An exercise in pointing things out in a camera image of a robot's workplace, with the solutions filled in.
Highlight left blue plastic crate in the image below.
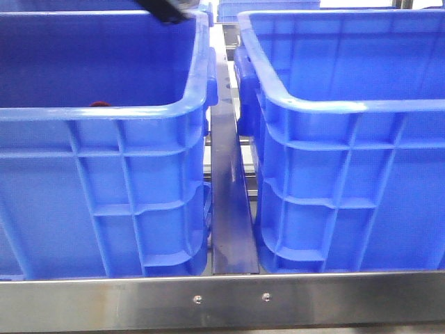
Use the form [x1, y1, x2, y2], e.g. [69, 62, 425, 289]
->
[1, 10, 218, 281]

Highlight right rail screw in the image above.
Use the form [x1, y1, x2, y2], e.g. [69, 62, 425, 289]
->
[261, 292, 271, 303]

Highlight stainless steel front rail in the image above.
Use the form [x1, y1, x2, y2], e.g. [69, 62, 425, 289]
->
[1, 271, 444, 333]

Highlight rail screw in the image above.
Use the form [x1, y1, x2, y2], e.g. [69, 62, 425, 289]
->
[261, 292, 271, 303]
[193, 295, 202, 304]

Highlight rear left blue crate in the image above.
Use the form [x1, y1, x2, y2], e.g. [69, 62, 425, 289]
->
[1, 0, 213, 26]

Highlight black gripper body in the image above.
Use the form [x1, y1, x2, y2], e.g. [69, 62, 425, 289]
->
[136, 0, 199, 24]

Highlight rear right blue crate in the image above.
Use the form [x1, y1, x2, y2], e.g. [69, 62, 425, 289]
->
[217, 0, 321, 23]

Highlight blue plastic crate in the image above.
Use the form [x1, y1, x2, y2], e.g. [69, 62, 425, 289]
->
[1, 10, 218, 281]
[235, 9, 444, 273]

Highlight red mushroom push button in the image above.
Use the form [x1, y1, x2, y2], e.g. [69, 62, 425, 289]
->
[90, 101, 111, 107]

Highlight right blue plastic crate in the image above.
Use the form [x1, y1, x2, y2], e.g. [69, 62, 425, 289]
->
[235, 9, 444, 273]

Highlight left rail screw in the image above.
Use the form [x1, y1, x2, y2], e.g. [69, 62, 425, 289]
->
[193, 295, 202, 304]

